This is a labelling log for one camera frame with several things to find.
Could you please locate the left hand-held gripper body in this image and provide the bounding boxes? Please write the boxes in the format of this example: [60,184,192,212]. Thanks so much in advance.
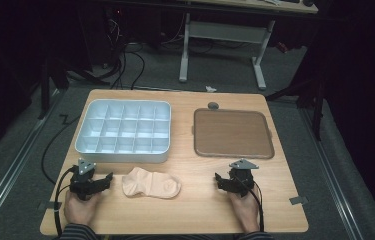
[68,158,109,201]

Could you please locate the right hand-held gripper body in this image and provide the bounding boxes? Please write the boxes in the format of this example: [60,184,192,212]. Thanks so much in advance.
[222,158,260,198]

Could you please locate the person's left hand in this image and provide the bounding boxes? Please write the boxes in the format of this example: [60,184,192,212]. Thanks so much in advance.
[63,190,102,228]

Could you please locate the person's right hand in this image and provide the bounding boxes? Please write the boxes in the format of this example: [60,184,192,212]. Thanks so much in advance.
[227,187,262,234]

